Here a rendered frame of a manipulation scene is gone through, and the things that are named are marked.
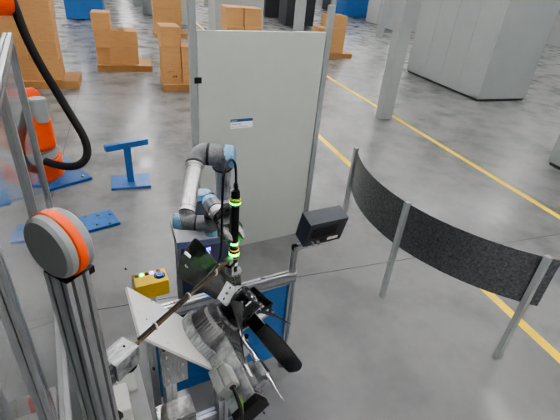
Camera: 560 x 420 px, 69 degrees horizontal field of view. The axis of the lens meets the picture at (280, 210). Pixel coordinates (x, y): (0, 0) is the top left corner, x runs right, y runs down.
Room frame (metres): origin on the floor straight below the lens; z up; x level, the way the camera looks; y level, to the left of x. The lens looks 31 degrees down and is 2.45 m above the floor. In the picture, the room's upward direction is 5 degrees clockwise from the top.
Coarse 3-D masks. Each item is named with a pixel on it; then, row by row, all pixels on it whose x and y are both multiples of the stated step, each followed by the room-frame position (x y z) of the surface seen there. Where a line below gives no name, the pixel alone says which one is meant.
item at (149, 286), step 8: (136, 280) 1.51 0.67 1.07; (144, 280) 1.52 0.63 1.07; (152, 280) 1.52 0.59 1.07; (160, 280) 1.53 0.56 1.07; (168, 280) 1.54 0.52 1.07; (136, 288) 1.46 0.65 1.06; (144, 288) 1.48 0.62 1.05; (152, 288) 1.50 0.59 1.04; (160, 288) 1.52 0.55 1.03; (168, 288) 1.54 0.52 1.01; (152, 296) 1.50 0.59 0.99
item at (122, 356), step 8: (112, 344) 0.84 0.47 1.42; (120, 344) 0.84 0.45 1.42; (128, 344) 0.84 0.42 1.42; (136, 344) 0.85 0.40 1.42; (112, 352) 0.81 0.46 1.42; (120, 352) 0.81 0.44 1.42; (128, 352) 0.81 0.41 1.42; (136, 352) 0.83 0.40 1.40; (112, 360) 0.78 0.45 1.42; (120, 360) 0.78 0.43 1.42; (128, 360) 0.80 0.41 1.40; (136, 360) 0.83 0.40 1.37; (112, 368) 0.76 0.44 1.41; (120, 368) 0.77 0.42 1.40; (128, 368) 0.80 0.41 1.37; (112, 376) 0.76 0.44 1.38; (120, 376) 0.77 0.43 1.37; (112, 384) 0.76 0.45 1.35
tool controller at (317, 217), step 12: (312, 216) 1.99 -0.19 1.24; (324, 216) 2.00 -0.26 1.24; (336, 216) 2.02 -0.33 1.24; (300, 228) 2.00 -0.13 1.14; (312, 228) 1.92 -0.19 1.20; (324, 228) 1.97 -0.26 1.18; (336, 228) 2.02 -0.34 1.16; (300, 240) 1.98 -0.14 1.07; (312, 240) 1.96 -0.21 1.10; (324, 240) 2.01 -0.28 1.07
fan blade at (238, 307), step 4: (232, 304) 1.05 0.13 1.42; (236, 304) 1.08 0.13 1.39; (240, 304) 1.14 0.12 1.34; (232, 308) 1.03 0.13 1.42; (236, 308) 1.06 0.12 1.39; (240, 308) 1.12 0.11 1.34; (236, 312) 1.04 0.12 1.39; (240, 312) 1.10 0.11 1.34; (236, 316) 1.03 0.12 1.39; (240, 316) 1.07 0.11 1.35; (236, 320) 1.01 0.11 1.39; (240, 320) 1.06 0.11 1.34; (240, 324) 1.04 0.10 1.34; (240, 328) 1.02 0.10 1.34; (240, 336) 0.98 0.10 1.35; (240, 340) 1.07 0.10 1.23; (244, 360) 0.95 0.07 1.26
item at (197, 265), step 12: (192, 240) 1.38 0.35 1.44; (192, 252) 1.32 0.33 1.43; (204, 252) 1.36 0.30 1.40; (180, 264) 1.23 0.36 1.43; (192, 264) 1.27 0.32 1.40; (204, 264) 1.31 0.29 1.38; (180, 276) 1.19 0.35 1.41; (192, 276) 1.24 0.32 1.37; (204, 276) 1.27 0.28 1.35; (216, 276) 1.31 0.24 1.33; (204, 288) 1.24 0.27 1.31; (216, 288) 1.27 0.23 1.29
